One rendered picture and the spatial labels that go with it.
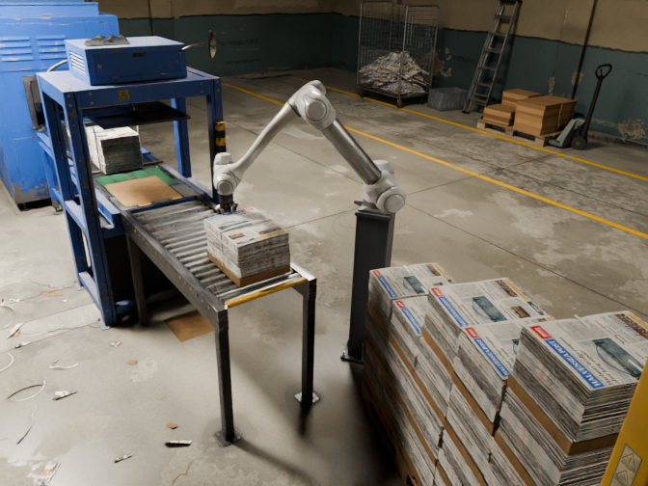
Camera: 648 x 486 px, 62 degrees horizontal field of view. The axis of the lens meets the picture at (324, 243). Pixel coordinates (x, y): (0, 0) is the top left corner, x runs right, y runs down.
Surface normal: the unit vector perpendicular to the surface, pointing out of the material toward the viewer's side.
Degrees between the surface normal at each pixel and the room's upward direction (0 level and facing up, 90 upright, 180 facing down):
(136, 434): 0
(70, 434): 0
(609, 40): 90
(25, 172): 90
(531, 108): 90
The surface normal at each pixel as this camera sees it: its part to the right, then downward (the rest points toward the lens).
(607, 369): 0.06, -0.90
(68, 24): 0.59, 0.38
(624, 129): -0.80, 0.25
